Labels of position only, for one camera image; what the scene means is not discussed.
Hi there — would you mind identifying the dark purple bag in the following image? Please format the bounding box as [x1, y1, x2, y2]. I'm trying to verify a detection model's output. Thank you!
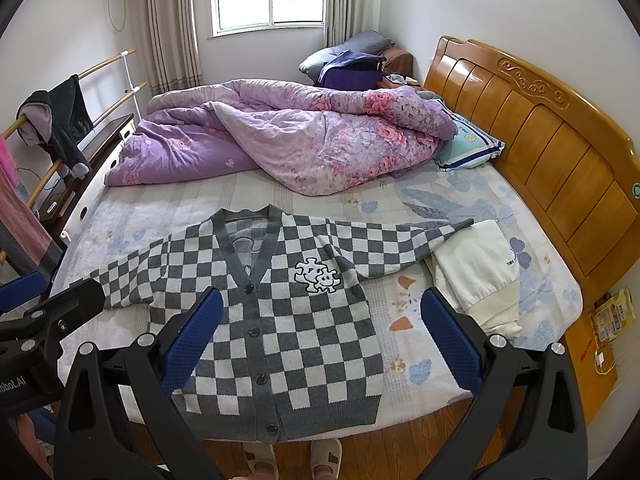
[316, 50, 386, 91]

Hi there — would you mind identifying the person's left hand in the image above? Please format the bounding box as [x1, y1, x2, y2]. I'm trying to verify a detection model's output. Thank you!
[15, 414, 53, 479]

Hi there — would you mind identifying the grey white checkered cardigan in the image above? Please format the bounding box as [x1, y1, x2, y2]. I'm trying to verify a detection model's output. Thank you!
[62, 206, 471, 443]

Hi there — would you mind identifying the black hanging jacket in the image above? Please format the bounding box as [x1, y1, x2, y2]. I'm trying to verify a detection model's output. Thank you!
[17, 74, 94, 180]

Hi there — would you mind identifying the wooden nightstand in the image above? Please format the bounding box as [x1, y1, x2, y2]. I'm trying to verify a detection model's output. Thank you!
[563, 303, 626, 426]

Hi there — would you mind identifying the purple floral quilt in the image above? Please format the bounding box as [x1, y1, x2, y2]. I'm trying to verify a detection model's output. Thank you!
[105, 79, 457, 196]

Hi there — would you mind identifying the yellow snack package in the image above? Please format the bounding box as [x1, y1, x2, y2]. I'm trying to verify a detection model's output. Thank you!
[590, 286, 638, 347]

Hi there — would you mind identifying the folded white garment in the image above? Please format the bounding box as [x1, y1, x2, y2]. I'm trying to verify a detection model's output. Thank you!
[426, 220, 523, 339]

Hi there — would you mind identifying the wooden headboard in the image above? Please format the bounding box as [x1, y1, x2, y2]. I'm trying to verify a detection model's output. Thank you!
[425, 36, 639, 304]

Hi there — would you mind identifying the right beige slipper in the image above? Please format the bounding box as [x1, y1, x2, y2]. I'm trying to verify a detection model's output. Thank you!
[310, 439, 343, 480]

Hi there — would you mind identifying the pink striped towel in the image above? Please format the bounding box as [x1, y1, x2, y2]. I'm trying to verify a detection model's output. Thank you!
[0, 138, 63, 285]

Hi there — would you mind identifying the floral white bed sheet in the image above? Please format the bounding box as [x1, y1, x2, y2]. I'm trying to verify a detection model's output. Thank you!
[54, 163, 582, 393]

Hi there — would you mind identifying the teal striped pillow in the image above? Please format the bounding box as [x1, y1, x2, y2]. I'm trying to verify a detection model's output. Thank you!
[435, 112, 506, 170]

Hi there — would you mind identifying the white charger cable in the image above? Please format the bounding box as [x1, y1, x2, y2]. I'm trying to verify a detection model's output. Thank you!
[591, 341, 626, 377]

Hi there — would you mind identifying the striped grey curtain left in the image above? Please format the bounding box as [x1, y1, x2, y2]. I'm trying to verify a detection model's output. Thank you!
[137, 0, 203, 96]

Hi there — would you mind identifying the wooden clothes rack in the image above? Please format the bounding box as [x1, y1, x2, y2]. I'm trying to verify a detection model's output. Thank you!
[0, 48, 150, 266]

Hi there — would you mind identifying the dark wooden desk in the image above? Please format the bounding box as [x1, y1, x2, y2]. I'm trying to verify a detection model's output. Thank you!
[37, 112, 138, 248]

